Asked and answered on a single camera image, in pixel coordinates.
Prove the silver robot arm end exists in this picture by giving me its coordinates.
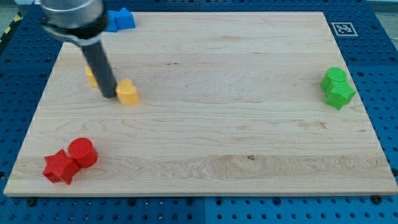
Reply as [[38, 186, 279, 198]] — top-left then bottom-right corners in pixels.
[[34, 0, 109, 47]]

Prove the yellow hexagon block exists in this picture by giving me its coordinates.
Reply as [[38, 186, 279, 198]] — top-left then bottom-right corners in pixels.
[[85, 65, 99, 88]]

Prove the wooden board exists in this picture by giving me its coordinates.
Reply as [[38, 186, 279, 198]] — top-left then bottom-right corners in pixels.
[[4, 12, 397, 197]]

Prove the yellow heart block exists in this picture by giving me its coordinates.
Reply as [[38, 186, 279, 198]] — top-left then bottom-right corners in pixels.
[[115, 78, 140, 105]]

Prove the blue house-shaped block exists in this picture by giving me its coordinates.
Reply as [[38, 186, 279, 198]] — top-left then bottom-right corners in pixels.
[[115, 7, 136, 30]]

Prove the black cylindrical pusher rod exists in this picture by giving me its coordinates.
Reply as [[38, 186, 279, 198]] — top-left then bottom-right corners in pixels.
[[81, 41, 116, 98]]

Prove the blue cube block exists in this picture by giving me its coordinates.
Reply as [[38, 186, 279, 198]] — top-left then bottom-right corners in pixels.
[[104, 10, 118, 32]]

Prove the red cylinder block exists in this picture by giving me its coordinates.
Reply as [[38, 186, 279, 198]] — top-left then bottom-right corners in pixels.
[[68, 138, 98, 168]]

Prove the green cylinder block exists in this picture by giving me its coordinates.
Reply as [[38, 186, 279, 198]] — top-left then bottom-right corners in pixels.
[[321, 67, 347, 91]]

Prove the green star block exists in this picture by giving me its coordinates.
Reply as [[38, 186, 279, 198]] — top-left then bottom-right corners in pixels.
[[325, 81, 356, 110]]

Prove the red star block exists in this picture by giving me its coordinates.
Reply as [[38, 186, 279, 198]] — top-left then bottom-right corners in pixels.
[[43, 149, 81, 185]]

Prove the white fiducial marker tag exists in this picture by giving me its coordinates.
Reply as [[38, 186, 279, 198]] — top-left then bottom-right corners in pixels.
[[331, 22, 358, 37]]

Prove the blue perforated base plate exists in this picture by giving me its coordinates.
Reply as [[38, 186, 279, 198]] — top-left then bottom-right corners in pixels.
[[1, 0, 397, 223]]

